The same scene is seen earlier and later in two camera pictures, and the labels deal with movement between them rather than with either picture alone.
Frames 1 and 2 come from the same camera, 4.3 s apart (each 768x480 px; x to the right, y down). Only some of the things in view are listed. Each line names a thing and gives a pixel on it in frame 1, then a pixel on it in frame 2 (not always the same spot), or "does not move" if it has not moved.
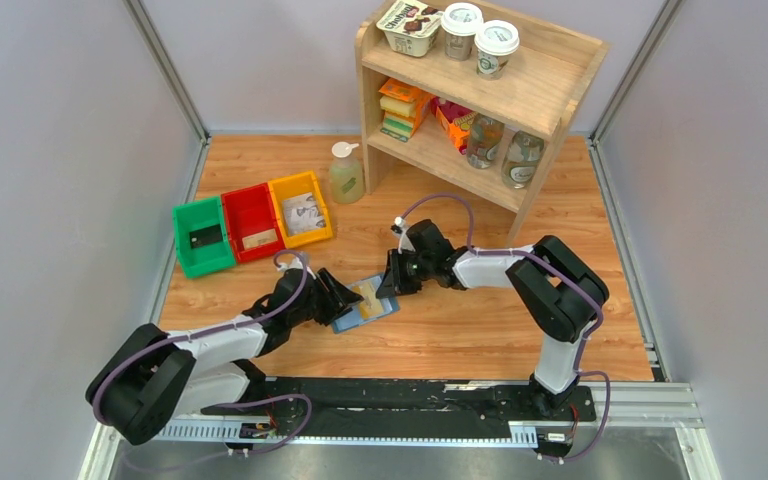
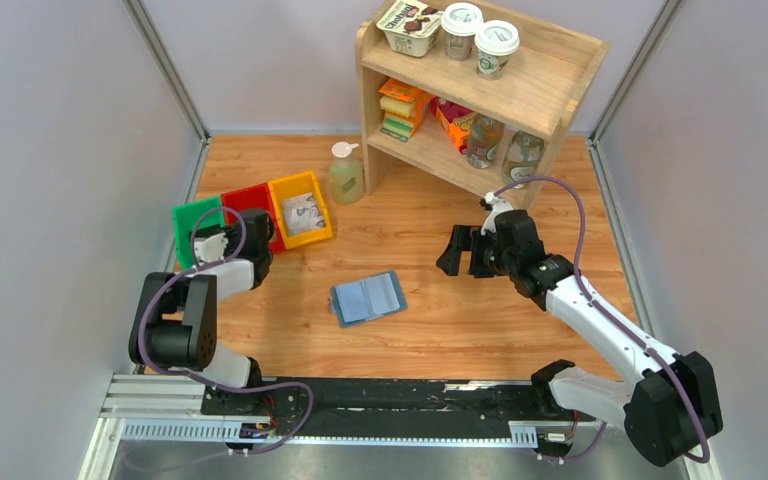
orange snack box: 457,121 does not move
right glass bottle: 521,159 does not move
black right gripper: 394,282 to 462,238
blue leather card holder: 368,309 does not move
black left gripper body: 316,299 to 266,252
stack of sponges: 404,108 does not move
